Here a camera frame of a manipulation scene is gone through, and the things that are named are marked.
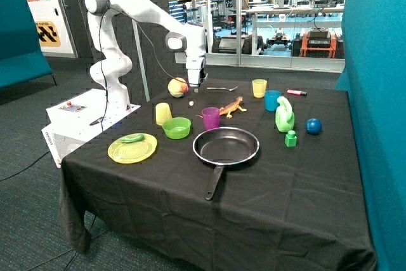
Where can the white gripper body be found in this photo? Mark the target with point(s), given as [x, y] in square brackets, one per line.
[195, 70]

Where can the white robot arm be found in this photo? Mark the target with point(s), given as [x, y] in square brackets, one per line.
[189, 38]

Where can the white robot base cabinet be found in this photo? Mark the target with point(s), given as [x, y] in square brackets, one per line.
[78, 120]

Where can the green plastic bowl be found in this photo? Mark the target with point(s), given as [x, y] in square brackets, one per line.
[177, 128]

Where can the yellow-red toy peach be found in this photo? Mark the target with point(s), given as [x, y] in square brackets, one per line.
[177, 87]

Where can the purple plastic cup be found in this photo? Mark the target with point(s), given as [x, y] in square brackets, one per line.
[210, 116]

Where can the metal fork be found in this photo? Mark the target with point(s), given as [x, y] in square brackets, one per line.
[222, 88]

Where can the orange toy lizard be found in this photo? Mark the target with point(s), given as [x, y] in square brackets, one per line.
[226, 110]

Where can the upside-down yellow cup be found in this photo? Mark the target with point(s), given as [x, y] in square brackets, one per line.
[162, 113]

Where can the upright yellow cup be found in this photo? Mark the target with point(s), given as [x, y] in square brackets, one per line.
[259, 87]

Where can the black frying pan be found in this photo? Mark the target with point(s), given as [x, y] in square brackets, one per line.
[223, 148]

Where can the blue plastic cup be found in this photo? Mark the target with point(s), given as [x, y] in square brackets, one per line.
[271, 100]

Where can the green toy cucumber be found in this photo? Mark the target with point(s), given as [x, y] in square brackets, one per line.
[132, 138]

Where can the green toy detergent bottle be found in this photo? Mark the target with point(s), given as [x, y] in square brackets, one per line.
[284, 115]

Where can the yellow plastic plate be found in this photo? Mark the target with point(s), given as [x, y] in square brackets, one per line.
[129, 153]

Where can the pink highlighter marker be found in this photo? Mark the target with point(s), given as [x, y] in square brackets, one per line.
[296, 92]

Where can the black tablecloth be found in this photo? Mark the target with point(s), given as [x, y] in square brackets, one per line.
[299, 208]

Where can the green toy block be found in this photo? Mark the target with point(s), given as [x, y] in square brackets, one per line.
[291, 138]

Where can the blue ball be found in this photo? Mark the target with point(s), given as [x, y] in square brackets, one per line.
[313, 126]

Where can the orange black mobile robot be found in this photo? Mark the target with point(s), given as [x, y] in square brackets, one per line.
[318, 43]

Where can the teal sofa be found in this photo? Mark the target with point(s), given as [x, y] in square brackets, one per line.
[21, 57]

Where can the teal partition wall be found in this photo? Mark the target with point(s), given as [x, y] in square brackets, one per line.
[374, 77]

